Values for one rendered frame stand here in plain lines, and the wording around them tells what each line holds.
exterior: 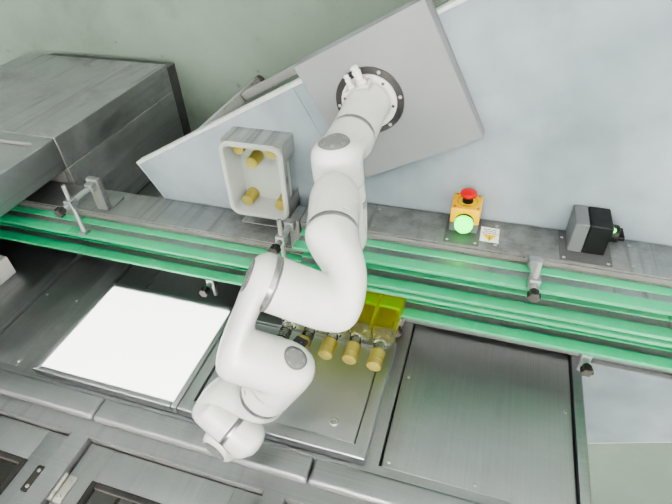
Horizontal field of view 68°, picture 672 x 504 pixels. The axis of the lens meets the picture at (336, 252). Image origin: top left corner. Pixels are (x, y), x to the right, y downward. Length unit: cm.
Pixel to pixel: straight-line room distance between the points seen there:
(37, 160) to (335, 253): 123
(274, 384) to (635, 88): 89
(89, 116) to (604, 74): 153
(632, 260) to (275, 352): 88
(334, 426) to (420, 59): 83
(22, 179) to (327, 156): 109
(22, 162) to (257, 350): 118
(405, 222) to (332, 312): 61
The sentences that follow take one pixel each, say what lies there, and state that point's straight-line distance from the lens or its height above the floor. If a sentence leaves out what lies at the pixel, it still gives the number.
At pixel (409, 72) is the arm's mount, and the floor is 80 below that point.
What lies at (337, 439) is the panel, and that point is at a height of 129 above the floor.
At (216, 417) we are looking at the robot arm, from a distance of 96.
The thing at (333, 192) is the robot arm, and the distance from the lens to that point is 80.
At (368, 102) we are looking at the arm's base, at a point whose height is 89.
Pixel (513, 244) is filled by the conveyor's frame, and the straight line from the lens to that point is 126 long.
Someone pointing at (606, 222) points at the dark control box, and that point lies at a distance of 126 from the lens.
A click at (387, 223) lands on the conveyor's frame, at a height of 83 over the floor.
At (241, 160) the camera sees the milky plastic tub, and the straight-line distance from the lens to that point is 141.
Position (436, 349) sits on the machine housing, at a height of 94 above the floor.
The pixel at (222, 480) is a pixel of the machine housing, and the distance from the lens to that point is 123.
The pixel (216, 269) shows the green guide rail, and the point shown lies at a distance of 149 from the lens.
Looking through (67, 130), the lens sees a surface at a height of 69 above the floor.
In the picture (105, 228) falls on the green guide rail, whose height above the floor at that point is 92.
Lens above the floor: 183
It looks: 46 degrees down
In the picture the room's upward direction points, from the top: 155 degrees counter-clockwise
